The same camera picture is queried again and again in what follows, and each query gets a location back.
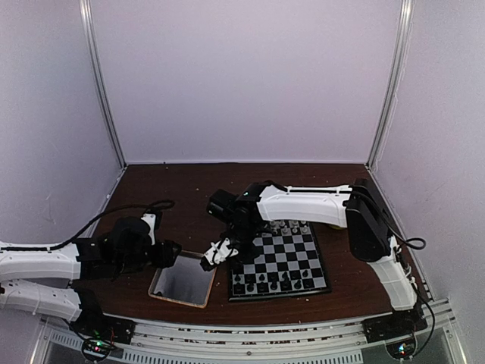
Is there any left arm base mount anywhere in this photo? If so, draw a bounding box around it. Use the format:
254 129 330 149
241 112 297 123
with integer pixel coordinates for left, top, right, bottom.
65 316 136 363

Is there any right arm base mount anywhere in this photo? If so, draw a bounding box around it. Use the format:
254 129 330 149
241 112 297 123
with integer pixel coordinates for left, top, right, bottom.
362 315 427 361

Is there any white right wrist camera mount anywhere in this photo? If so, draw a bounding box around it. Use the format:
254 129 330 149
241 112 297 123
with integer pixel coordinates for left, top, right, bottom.
200 238 239 271

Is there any aluminium front rail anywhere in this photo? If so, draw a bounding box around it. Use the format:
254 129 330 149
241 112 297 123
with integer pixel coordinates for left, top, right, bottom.
27 304 471 363

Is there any black and grey chessboard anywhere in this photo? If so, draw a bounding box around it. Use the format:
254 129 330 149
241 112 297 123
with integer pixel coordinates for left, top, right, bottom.
228 220 331 302

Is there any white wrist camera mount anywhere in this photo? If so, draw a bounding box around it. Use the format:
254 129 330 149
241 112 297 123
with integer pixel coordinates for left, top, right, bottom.
200 238 239 271
141 213 157 246

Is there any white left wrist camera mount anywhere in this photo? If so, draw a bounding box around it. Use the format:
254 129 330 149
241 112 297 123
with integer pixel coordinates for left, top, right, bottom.
141 213 157 246

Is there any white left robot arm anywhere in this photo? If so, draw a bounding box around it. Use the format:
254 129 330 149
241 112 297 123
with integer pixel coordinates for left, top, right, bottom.
1 199 181 337

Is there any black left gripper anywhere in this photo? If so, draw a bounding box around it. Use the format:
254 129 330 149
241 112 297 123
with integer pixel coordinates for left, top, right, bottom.
115 238 180 275

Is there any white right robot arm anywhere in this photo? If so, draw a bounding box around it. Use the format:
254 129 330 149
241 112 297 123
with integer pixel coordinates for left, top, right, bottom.
201 178 427 335

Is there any right aluminium frame post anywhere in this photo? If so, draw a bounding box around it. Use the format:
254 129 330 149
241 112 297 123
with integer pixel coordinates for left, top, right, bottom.
366 0 415 171

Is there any metal tray with wood rim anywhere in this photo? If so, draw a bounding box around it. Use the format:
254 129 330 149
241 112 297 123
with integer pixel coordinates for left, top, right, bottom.
148 250 217 309

